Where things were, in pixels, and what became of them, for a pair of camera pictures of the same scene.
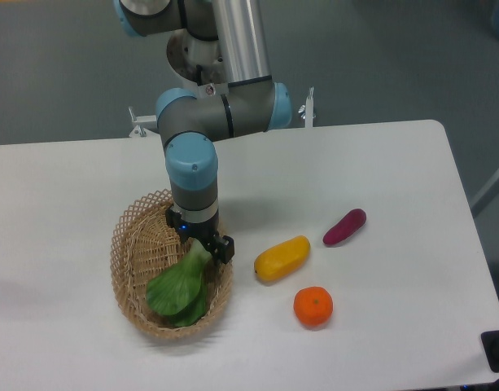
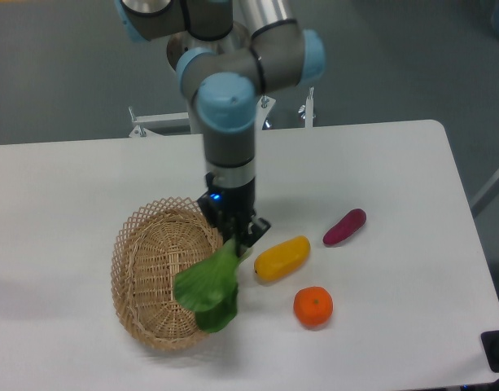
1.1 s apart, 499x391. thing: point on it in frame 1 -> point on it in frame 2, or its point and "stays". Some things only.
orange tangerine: (313, 305) stays
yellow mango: (280, 261) stays
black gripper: (205, 233) -> (229, 210)
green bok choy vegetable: (181, 292) -> (208, 287)
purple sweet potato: (351, 222) stays
